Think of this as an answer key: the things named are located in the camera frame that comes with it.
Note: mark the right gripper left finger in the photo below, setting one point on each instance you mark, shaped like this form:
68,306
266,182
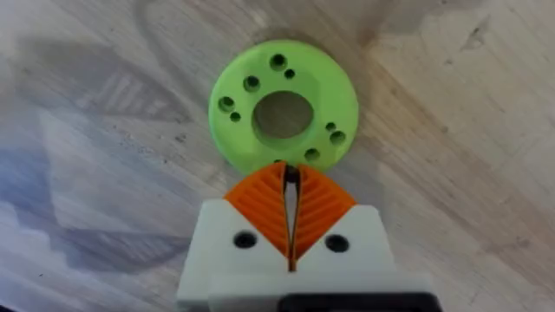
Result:
243,225

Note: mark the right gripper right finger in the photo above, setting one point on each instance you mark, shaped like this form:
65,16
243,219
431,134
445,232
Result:
342,234

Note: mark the green disc with holes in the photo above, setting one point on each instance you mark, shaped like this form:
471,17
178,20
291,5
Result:
284,108

